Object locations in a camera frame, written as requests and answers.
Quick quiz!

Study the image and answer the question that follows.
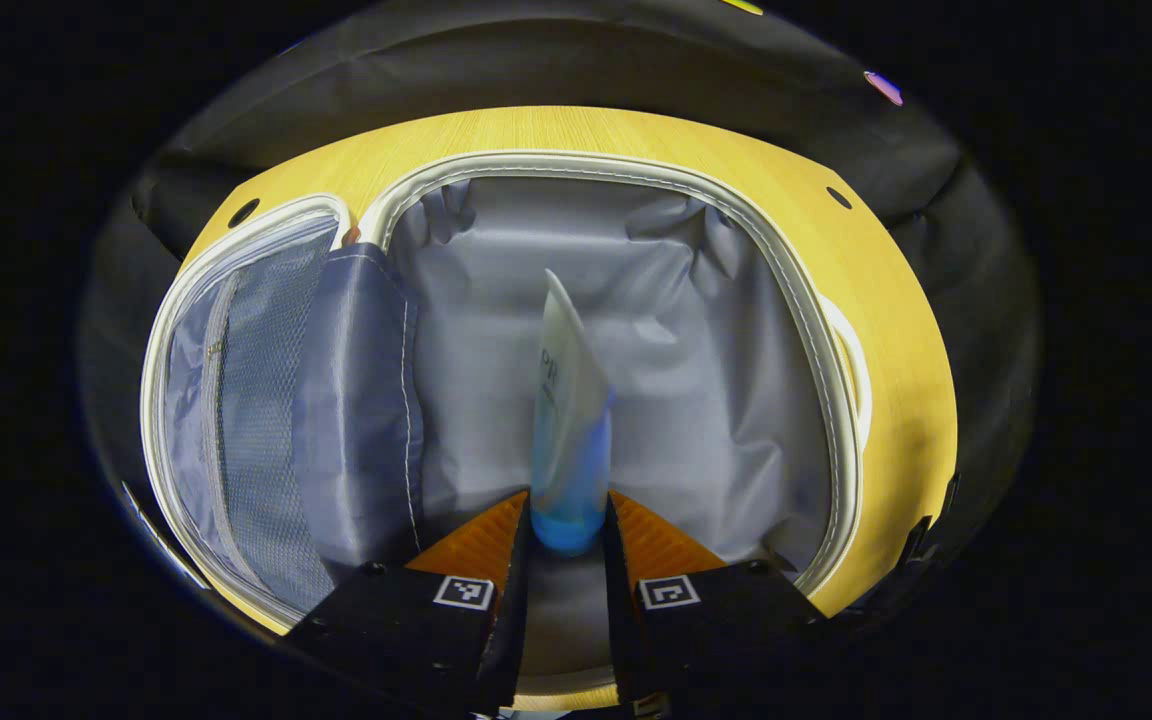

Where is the clear blue skincare tube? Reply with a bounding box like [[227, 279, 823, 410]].
[[530, 268, 617, 557]]

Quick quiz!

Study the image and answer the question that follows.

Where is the white suitcase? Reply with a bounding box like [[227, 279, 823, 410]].
[[139, 150, 874, 701]]

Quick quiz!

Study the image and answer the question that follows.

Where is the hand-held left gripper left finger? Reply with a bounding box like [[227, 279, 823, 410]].
[[284, 488, 534, 719]]

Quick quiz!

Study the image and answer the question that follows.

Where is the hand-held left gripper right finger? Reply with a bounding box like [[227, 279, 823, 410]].
[[601, 488, 829, 716]]

